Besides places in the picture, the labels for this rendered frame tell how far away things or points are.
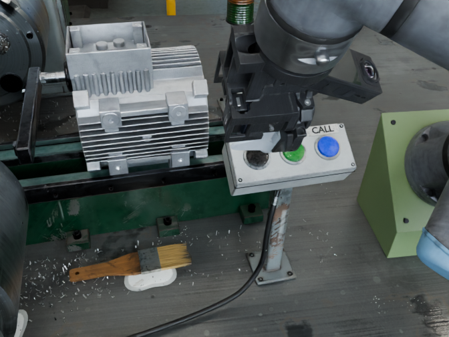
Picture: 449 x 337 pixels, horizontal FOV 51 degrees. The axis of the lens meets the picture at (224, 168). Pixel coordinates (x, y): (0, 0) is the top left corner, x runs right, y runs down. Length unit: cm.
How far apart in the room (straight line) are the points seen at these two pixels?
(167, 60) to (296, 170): 28
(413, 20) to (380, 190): 62
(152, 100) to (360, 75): 36
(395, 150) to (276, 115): 47
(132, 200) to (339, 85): 50
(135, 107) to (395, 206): 46
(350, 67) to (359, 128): 74
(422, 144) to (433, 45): 55
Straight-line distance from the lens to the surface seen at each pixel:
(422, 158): 83
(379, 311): 82
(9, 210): 57
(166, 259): 83
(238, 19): 108
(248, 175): 61
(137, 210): 86
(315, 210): 94
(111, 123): 71
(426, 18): 29
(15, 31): 98
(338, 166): 65
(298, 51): 34
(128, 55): 71
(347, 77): 45
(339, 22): 32
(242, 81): 42
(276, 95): 43
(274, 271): 82
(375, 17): 30
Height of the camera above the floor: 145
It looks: 40 degrees down
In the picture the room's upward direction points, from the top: 2 degrees clockwise
